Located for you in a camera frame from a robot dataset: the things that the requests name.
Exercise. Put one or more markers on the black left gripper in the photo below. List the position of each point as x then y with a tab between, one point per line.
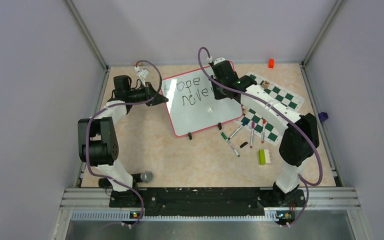
150	94

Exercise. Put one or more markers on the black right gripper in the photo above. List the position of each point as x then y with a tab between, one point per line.
217	95

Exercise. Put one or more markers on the pink framed whiteboard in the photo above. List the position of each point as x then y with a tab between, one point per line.
192	106

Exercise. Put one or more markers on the black marker cap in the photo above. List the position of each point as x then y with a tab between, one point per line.
243	144

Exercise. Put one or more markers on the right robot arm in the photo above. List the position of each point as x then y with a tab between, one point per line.
299	133

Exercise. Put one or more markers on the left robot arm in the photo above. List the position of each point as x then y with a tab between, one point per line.
98	145

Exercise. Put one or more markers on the blue capped marker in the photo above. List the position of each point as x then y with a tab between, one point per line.
243	123

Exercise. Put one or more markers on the green capped marker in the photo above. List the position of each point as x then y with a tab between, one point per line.
230	144

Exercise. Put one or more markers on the wooden block on chessboard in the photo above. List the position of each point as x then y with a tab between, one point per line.
265	84

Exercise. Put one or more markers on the purple capped marker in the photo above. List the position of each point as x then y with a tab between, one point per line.
252	130

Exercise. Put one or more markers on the red capped marker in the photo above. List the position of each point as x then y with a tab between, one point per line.
263	130

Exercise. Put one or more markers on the orange block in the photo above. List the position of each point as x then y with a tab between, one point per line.
271	63

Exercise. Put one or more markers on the green white chessboard mat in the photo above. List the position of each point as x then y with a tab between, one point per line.
289	99

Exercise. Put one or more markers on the black microphone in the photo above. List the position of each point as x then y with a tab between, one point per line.
143	177

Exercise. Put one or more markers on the green white lego block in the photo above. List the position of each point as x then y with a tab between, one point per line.
264	157

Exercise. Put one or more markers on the purple block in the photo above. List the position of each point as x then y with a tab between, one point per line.
323	116

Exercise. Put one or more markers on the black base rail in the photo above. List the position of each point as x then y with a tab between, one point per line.
206	201

